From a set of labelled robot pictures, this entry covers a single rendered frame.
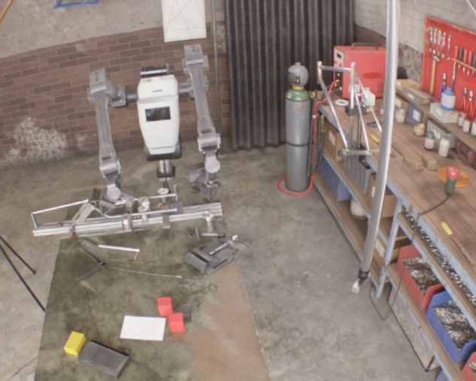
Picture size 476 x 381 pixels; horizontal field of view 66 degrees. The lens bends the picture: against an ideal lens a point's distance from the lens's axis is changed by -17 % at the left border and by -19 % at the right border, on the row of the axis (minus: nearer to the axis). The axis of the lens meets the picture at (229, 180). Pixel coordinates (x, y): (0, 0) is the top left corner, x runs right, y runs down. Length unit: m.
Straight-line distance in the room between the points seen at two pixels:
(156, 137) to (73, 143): 2.45
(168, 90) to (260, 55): 1.82
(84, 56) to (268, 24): 1.87
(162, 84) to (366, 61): 1.76
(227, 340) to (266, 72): 3.18
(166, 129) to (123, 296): 1.12
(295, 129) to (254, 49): 1.00
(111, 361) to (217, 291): 0.49
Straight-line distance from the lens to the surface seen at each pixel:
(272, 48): 4.09
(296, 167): 3.63
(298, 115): 3.43
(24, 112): 4.77
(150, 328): 1.46
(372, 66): 3.53
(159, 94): 2.41
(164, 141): 2.43
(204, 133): 1.70
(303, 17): 4.10
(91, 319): 1.54
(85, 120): 4.64
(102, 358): 1.39
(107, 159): 1.73
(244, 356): 1.35
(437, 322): 2.26
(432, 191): 2.37
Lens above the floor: 1.98
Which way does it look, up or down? 30 degrees down
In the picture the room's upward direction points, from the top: 3 degrees counter-clockwise
